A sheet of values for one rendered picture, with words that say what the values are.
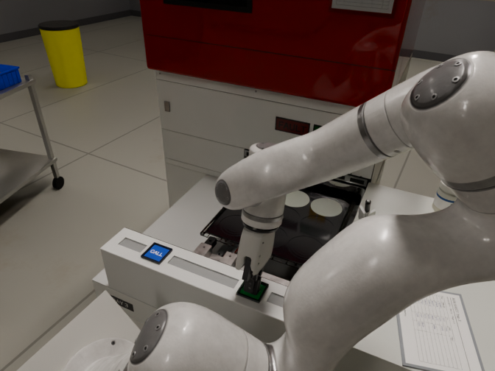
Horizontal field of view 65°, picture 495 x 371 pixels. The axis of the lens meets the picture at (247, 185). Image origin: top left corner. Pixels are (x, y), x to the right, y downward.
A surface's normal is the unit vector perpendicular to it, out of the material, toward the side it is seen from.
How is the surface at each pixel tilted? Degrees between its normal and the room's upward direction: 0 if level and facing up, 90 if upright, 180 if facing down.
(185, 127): 90
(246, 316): 90
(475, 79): 36
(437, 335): 0
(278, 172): 55
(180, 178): 90
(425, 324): 0
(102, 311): 45
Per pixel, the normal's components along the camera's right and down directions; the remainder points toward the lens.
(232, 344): 0.67, -0.57
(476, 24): -0.48, 0.47
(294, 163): -0.07, -0.08
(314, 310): -0.53, 0.04
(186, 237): 0.03, -0.84
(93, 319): 0.64, -0.40
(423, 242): 0.08, -0.63
